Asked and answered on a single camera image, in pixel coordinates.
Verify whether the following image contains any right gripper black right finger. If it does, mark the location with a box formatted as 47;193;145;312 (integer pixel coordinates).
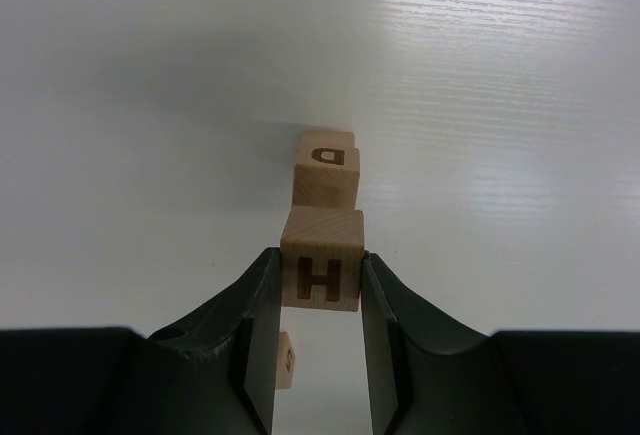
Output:
361;254;639;434

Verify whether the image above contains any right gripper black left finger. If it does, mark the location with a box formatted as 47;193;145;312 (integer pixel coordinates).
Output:
1;248;281;434

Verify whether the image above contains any wooden block letter H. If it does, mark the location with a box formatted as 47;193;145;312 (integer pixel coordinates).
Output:
280;206;365;312

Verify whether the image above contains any wooden cube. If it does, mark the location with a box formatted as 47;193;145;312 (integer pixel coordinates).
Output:
292;143;360;209

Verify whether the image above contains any small wooden cube block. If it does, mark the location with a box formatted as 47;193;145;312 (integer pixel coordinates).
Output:
300;130;355;148

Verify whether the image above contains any front left wooden block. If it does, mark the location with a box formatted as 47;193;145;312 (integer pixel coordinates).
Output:
275;331;296;390

